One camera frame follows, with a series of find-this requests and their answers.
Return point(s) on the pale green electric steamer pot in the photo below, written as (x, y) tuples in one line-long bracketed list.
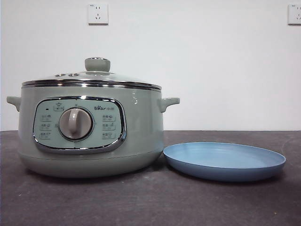
[(141, 141)]

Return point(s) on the blue plate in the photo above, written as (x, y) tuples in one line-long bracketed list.
[(211, 156)]

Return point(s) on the white wall socket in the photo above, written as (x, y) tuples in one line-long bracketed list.
[(295, 14), (98, 14)]

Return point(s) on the glass lid with green knob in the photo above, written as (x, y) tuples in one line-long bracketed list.
[(97, 64)]

